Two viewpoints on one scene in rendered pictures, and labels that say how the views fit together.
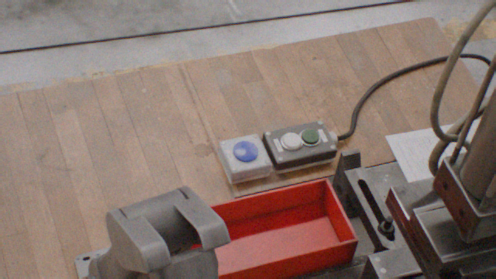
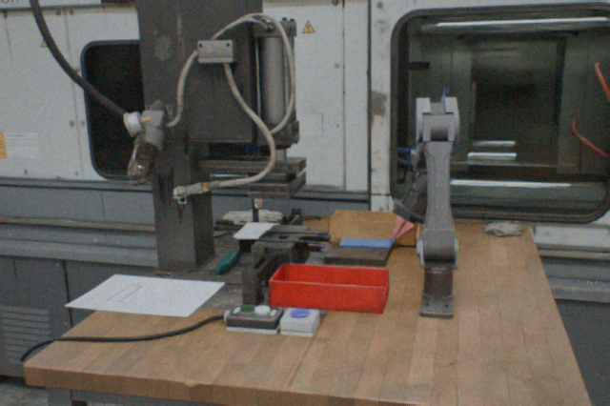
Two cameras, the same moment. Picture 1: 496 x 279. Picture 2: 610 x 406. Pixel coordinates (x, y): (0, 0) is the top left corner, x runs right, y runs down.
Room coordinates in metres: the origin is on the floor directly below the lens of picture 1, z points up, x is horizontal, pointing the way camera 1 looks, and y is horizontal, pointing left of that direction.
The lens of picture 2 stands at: (1.90, 0.82, 1.45)
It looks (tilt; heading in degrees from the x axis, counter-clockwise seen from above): 14 degrees down; 220
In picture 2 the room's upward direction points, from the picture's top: 1 degrees counter-clockwise
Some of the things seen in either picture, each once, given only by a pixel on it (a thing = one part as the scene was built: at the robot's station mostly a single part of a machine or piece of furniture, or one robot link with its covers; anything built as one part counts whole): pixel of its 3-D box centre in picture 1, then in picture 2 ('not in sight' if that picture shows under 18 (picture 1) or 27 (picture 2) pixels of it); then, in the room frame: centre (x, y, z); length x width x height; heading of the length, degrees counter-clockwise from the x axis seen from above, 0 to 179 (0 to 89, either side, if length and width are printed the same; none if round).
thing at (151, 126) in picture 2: not in sight; (150, 140); (0.97, -0.47, 1.25); 0.19 x 0.07 x 0.19; 27
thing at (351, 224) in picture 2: not in sight; (374, 228); (0.39, -0.24, 0.93); 0.25 x 0.13 x 0.08; 117
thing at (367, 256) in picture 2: not in sight; (358, 252); (0.54, -0.18, 0.91); 0.17 x 0.16 x 0.02; 27
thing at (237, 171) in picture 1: (243, 163); (300, 328); (0.99, 0.00, 0.90); 0.07 x 0.07 x 0.06; 27
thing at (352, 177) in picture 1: (371, 216); (261, 272); (0.89, -0.20, 0.95); 0.15 x 0.03 x 0.10; 27
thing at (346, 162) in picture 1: (353, 184); (253, 284); (0.95, -0.17, 0.95); 0.06 x 0.03 x 0.09; 27
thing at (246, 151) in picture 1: (245, 153); (299, 315); (0.99, 0.00, 0.93); 0.04 x 0.04 x 0.02
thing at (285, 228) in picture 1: (263, 238); (330, 287); (0.84, -0.04, 0.93); 0.25 x 0.12 x 0.06; 117
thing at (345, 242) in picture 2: not in sight; (368, 238); (0.49, -0.19, 0.93); 0.15 x 0.07 x 0.03; 121
